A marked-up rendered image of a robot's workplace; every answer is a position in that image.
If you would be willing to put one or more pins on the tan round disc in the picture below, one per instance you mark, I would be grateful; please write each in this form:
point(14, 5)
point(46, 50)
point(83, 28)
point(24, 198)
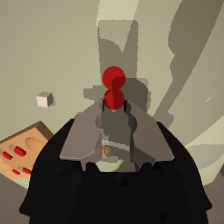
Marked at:
point(106, 152)

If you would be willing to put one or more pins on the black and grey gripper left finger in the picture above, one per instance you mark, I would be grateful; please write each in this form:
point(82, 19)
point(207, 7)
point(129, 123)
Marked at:
point(79, 141)

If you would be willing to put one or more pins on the tan tray with round pockets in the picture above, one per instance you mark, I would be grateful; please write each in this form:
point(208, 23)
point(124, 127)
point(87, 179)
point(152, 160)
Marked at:
point(24, 139)

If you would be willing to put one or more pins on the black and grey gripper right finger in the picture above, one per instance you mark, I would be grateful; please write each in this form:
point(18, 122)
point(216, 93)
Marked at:
point(152, 142)

